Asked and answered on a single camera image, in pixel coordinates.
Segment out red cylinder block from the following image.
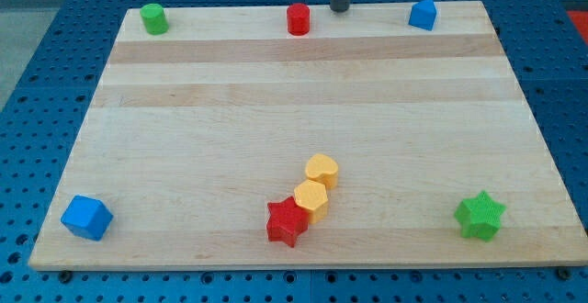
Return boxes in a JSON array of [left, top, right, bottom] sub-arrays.
[[286, 3, 311, 36]]

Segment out wooden board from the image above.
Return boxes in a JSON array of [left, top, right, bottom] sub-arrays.
[[29, 1, 587, 271]]

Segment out blue pentagon block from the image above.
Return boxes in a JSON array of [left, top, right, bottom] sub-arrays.
[[408, 0, 437, 31]]

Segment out yellow heart block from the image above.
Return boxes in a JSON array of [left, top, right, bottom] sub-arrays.
[[304, 153, 339, 189]]

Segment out green cylinder block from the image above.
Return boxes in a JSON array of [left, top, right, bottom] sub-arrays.
[[140, 3, 169, 35]]

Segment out yellow hexagon block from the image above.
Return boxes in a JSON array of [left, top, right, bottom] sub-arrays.
[[294, 180, 329, 224]]

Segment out red star block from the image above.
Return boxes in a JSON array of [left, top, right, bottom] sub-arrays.
[[266, 196, 309, 248]]

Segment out green star block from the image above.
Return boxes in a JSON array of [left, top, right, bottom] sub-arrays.
[[454, 190, 506, 241]]

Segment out blue cube block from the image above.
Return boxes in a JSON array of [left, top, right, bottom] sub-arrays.
[[61, 196, 113, 241]]

